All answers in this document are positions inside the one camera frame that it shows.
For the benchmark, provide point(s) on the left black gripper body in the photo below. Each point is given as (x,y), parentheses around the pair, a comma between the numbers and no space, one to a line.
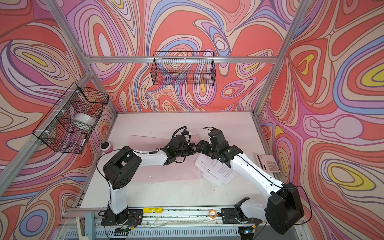
(185,151)

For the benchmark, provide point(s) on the white tape roll in basket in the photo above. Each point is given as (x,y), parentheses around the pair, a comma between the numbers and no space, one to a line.
(83,122)

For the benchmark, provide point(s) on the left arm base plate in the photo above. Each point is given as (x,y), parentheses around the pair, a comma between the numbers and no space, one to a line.
(130,217)

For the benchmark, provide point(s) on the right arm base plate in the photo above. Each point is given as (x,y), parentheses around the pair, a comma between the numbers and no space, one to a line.
(236,216)

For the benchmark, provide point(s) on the printed paper sheet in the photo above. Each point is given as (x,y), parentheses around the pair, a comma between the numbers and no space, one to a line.
(214,171)

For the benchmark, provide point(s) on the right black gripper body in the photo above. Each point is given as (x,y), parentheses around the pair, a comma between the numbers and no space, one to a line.
(208,149)

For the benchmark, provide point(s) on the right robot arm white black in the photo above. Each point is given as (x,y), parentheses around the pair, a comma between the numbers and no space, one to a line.
(283,207)

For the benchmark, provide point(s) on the black wire basket left wall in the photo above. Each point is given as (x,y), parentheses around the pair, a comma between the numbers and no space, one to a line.
(59,134)

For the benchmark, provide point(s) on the black wire basket back wall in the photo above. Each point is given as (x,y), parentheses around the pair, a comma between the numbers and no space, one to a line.
(183,68)

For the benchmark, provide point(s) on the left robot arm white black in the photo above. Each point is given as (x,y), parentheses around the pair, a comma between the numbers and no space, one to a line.
(121,168)

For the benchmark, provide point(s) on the yellow label block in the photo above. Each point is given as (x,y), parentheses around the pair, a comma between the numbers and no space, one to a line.
(149,210)

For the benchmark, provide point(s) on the pink cup with black lid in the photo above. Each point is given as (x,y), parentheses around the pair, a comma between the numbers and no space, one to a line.
(106,147)

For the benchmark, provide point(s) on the black wire basket wall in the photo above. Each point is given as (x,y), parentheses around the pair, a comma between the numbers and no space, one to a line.
(59,134)
(183,68)

